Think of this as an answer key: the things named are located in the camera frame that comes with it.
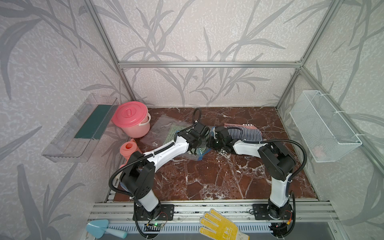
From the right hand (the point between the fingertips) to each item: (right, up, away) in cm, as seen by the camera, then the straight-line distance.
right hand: (203, 142), depth 95 cm
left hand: (-1, +1, -7) cm, 7 cm away
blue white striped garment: (+31, +4, +10) cm, 33 cm away
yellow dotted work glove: (+10, -37, -25) cm, 46 cm away
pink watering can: (-43, -2, -10) cm, 44 cm away
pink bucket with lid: (-42, +15, -5) cm, 45 cm away
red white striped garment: (+32, +10, +7) cm, 34 cm away
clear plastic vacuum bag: (-29, +8, +13) cm, 33 cm away
